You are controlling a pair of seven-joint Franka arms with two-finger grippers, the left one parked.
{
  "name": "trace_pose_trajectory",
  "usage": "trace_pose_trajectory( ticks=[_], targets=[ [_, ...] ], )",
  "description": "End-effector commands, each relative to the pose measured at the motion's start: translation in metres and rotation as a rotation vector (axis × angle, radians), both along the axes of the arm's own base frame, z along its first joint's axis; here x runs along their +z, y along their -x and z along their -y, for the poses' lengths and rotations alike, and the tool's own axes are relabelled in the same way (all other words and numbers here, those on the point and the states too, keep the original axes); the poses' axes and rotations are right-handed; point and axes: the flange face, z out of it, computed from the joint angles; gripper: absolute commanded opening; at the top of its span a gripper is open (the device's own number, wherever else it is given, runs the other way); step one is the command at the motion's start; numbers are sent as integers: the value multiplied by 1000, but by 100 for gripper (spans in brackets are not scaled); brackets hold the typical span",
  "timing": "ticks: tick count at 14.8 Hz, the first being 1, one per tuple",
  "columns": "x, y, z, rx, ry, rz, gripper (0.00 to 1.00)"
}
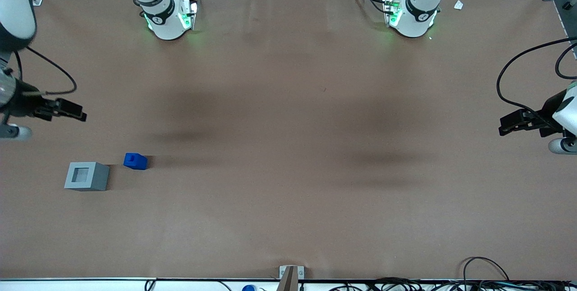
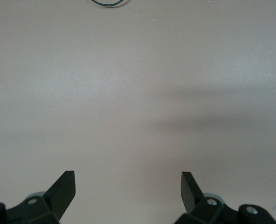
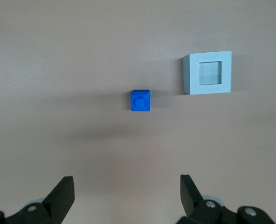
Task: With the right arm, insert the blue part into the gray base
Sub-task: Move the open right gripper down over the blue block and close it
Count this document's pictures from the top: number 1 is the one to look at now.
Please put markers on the blue plastic part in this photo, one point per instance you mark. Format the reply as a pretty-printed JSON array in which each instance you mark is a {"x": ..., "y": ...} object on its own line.
[{"x": 135, "y": 161}]

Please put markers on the black round foot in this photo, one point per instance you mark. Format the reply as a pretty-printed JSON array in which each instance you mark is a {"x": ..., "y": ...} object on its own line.
[{"x": 568, "y": 6}]

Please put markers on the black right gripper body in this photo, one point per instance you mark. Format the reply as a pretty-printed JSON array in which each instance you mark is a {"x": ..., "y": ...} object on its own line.
[{"x": 23, "y": 103}]

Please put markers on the white paper scrap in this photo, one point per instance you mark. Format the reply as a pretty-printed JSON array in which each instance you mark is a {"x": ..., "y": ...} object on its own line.
[{"x": 458, "y": 5}]

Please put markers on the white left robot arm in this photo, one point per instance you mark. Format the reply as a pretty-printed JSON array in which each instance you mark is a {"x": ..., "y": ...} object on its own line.
[{"x": 414, "y": 16}]

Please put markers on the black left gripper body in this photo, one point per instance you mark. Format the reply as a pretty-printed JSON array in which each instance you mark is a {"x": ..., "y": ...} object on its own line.
[{"x": 544, "y": 122}]

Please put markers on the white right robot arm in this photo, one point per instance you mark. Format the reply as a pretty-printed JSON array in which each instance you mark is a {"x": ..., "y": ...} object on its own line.
[{"x": 167, "y": 21}]

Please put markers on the white table edge rail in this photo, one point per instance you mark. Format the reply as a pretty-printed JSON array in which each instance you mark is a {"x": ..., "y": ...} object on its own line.
[{"x": 90, "y": 285}]

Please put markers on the gray square base block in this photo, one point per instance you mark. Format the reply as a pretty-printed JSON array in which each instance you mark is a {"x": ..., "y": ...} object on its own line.
[{"x": 92, "y": 182}]

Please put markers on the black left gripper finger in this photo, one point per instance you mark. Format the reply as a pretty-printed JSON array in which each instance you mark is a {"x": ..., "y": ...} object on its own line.
[
  {"x": 517, "y": 117},
  {"x": 518, "y": 129}
]

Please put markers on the metal bracket with brown post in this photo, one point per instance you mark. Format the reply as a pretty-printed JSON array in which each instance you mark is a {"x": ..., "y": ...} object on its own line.
[{"x": 290, "y": 275}]

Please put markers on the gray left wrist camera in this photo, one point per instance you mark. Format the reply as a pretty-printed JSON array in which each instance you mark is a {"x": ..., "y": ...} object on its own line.
[{"x": 562, "y": 145}]

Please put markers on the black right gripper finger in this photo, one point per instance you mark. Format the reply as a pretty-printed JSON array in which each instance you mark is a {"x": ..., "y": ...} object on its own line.
[
  {"x": 77, "y": 116},
  {"x": 70, "y": 105}
]

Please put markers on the blue round cap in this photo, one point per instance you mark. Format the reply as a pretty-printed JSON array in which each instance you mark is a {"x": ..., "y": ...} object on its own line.
[{"x": 248, "y": 288}]

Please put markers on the brown paper table cover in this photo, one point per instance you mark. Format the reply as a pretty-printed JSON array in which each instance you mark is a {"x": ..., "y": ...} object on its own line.
[{"x": 288, "y": 155}]

